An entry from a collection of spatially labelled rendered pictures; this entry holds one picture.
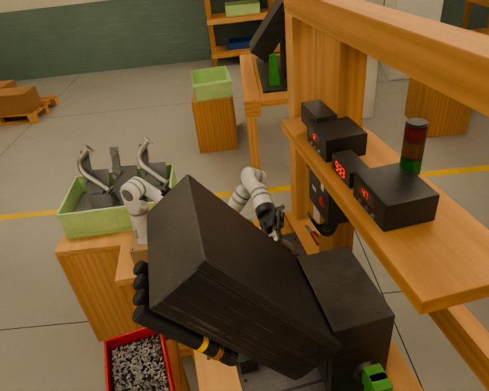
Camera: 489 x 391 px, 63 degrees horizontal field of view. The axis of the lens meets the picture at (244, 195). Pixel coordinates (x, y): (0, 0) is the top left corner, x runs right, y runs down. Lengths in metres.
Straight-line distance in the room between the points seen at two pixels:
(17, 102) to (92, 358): 4.71
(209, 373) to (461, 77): 1.16
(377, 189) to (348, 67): 0.45
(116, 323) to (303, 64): 1.93
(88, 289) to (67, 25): 6.83
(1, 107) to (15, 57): 2.55
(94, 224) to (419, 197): 1.80
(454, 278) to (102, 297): 2.07
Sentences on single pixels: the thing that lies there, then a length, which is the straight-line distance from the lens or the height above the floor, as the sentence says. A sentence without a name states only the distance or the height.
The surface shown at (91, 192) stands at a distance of 2.55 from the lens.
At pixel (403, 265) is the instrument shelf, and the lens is 0.89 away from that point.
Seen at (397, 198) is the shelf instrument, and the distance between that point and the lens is 0.94.
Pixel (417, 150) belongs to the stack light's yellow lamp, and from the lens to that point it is 1.02.
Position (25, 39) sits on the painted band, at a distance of 9.17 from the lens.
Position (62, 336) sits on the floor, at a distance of 3.07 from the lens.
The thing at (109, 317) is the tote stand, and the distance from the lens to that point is 2.71.
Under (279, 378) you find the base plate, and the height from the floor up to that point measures 0.90.
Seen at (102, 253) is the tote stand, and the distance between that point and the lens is 2.33.
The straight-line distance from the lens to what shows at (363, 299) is 1.21.
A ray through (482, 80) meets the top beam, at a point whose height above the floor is 1.90.
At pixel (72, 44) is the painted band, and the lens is 8.86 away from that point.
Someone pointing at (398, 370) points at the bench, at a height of 0.88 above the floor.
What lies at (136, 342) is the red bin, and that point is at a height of 0.87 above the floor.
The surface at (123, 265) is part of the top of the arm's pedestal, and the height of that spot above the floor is 0.85.
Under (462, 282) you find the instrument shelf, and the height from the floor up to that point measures 1.54.
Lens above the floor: 2.15
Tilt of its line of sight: 34 degrees down
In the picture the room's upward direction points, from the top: 7 degrees counter-clockwise
